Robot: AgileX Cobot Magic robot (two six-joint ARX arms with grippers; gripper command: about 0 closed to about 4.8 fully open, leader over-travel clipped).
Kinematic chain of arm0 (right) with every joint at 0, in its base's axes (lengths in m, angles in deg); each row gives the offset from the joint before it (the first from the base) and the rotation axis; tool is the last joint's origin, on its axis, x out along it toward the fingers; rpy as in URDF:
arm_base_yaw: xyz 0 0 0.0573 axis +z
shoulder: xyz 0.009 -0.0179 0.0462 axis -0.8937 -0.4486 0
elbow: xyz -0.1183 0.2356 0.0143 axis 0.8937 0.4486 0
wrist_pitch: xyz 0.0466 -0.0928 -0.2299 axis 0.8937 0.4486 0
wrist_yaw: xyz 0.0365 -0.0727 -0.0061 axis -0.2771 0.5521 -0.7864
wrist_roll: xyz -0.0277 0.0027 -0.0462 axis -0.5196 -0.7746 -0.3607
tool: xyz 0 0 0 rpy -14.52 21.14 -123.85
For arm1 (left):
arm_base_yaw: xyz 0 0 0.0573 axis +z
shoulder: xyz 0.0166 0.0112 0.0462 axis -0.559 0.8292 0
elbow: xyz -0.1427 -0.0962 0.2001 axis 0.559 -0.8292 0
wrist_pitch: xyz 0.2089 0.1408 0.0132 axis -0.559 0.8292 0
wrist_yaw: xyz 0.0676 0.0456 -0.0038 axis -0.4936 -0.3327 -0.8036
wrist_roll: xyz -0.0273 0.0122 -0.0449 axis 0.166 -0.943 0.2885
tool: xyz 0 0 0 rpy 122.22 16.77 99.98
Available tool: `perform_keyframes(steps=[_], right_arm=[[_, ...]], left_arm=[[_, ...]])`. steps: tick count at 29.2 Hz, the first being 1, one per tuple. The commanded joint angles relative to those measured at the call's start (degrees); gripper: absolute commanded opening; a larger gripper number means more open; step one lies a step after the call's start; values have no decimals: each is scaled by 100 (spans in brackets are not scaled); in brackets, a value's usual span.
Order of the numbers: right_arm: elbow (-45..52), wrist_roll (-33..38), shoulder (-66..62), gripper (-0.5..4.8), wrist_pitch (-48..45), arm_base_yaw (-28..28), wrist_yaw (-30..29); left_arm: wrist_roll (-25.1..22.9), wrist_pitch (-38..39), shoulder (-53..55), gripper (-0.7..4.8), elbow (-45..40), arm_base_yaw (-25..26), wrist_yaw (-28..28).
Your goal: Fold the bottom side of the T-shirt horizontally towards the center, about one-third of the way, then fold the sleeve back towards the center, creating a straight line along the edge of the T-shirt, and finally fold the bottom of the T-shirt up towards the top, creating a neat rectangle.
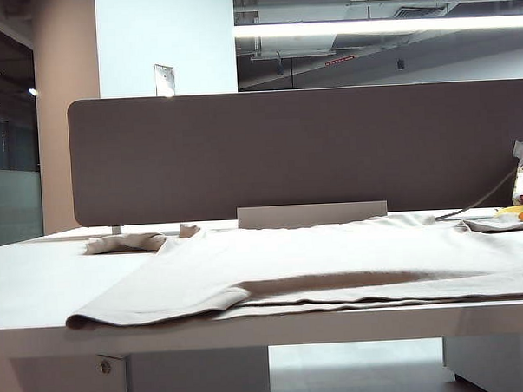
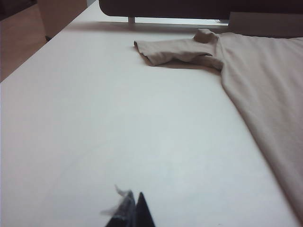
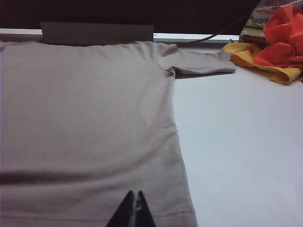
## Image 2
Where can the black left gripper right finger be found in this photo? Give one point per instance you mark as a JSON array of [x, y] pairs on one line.
[[143, 212]]

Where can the grey desk divider panel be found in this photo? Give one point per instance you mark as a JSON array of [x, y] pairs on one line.
[[165, 7]]

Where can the metal divider bracket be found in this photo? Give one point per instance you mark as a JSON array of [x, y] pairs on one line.
[[131, 19]]

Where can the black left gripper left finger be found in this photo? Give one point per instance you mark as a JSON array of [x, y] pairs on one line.
[[126, 212]]

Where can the beige T-shirt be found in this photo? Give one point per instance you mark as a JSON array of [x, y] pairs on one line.
[[255, 78]]

